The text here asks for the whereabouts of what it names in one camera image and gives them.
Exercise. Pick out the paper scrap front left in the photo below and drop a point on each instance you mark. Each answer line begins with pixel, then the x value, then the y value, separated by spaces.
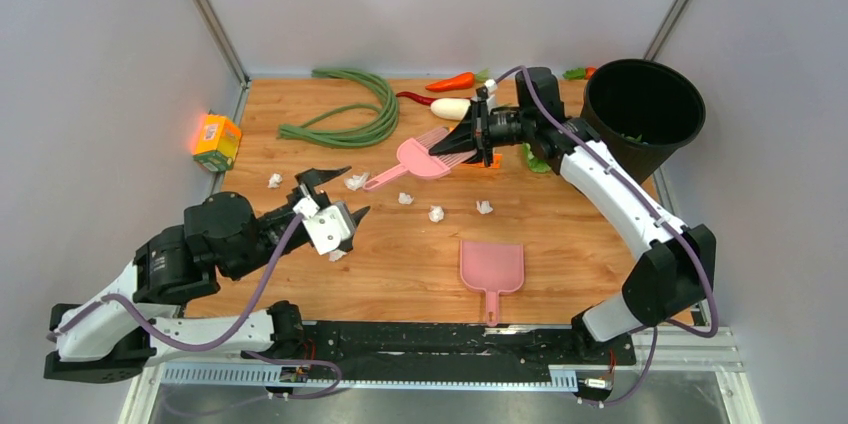
pixel 336 255

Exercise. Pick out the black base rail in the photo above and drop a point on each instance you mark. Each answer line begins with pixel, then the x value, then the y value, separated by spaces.
pixel 443 352

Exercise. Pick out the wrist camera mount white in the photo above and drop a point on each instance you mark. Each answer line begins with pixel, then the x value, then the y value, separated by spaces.
pixel 490 85
pixel 326 227

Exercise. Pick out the orange box on table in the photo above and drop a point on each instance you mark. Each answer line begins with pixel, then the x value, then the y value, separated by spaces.
pixel 495 162

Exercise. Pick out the carrot behind bin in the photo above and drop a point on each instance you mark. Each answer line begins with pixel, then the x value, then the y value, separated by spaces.
pixel 579 73

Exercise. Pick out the black trash bin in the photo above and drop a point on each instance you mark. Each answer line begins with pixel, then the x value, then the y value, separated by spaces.
pixel 644 111

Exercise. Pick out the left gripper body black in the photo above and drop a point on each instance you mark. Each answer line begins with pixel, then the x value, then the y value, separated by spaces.
pixel 278 222

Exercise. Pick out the pink hand brush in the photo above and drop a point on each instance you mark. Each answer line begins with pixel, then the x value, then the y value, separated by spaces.
pixel 414 159

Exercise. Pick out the orange yellow sponge pack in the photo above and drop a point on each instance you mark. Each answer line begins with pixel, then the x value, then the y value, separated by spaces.
pixel 217 143

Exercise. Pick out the paper scrap centre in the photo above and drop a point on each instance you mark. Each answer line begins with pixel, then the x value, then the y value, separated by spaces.
pixel 436 214

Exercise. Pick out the orange carrot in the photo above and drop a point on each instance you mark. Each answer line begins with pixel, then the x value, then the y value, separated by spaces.
pixel 463 81

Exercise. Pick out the napa cabbage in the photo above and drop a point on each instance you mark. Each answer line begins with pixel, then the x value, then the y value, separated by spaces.
pixel 534 163

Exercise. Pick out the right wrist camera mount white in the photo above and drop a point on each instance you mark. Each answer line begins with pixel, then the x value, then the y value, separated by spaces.
pixel 490 85

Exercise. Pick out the paper scrap far left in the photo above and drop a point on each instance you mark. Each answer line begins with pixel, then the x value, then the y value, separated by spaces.
pixel 274 181

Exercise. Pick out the white radish with leaves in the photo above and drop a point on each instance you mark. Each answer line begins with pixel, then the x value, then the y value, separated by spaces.
pixel 452 109

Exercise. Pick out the green long beans bundle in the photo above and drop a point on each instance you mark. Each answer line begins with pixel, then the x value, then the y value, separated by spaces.
pixel 384 122

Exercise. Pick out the paper scrap near brush handle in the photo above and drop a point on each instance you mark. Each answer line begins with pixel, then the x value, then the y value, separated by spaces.
pixel 357 181

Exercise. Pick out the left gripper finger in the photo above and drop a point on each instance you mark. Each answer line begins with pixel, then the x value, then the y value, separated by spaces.
pixel 313 178
pixel 356 218

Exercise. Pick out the paper scrap right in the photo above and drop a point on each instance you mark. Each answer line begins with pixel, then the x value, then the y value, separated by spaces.
pixel 484 207

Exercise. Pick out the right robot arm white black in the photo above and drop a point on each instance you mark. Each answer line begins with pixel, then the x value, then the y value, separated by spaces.
pixel 675 262

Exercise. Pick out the paper scrap small middle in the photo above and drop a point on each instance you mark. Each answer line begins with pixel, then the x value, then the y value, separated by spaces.
pixel 405 199

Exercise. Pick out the red chili pepper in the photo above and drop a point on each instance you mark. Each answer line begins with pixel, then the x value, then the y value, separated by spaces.
pixel 417 98

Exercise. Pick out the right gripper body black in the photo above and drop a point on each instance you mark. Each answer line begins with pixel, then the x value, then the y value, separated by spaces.
pixel 504 129

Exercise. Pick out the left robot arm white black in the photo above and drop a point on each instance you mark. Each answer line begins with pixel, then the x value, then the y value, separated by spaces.
pixel 138 320

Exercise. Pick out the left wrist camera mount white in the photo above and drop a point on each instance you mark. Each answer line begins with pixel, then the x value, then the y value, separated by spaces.
pixel 326 227

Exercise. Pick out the pink dustpan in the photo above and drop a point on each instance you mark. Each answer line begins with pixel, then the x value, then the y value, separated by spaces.
pixel 492 269

